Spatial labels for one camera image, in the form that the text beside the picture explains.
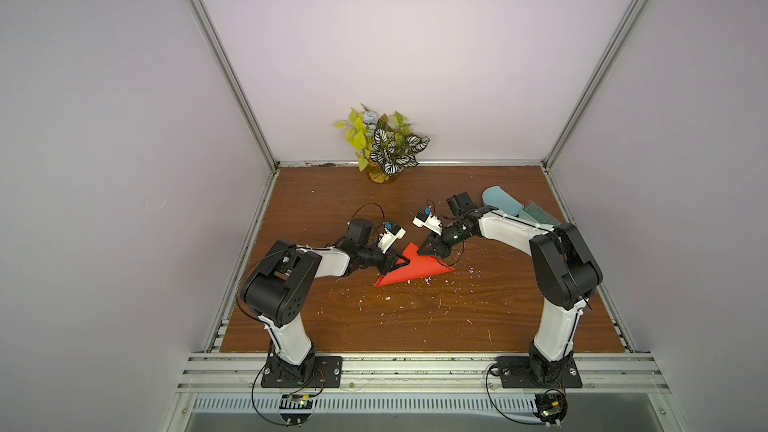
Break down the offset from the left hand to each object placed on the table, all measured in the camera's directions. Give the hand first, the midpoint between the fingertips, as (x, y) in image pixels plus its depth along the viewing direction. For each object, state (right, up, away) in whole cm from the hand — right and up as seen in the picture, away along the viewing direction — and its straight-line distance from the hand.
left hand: (410, 262), depth 87 cm
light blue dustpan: (+33, +19, +22) cm, 44 cm away
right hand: (+3, +5, +2) cm, 6 cm away
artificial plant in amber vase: (-8, +36, +7) cm, 38 cm away
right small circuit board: (+33, -30, -18) cm, 48 cm away
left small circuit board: (-29, -30, -16) cm, 45 cm away
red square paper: (+3, -1, +1) cm, 3 cm away
